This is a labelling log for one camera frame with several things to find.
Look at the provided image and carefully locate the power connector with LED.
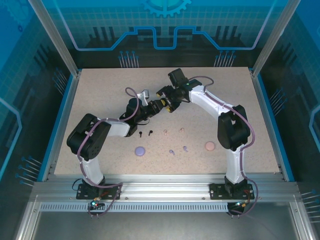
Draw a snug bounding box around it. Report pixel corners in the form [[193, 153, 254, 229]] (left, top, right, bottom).
[[232, 199, 251, 210], [89, 197, 106, 210]]

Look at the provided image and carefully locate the grey slotted cable duct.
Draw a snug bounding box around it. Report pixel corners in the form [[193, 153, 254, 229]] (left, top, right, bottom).
[[38, 202, 232, 211]]

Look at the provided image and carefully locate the blue-edged aluminium side rail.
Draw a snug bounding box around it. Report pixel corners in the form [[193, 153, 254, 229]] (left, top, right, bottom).
[[41, 71, 82, 182], [252, 72, 295, 181]]

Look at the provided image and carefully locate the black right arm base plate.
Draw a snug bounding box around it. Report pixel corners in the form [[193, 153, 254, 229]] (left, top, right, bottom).
[[209, 181, 254, 201]]

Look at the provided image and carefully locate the aluminium corner post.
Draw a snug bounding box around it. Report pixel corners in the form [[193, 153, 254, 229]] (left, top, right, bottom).
[[251, 0, 300, 77], [27, 0, 82, 77]]

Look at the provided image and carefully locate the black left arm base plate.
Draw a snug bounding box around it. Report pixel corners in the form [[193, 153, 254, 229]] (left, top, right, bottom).
[[75, 182, 123, 201]]

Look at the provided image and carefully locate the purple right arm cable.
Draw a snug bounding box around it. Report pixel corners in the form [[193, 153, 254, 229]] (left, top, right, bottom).
[[188, 75, 259, 219]]

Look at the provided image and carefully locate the wide aluminium frame rail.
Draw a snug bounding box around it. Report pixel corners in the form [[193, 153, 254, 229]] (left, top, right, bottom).
[[32, 172, 298, 201]]

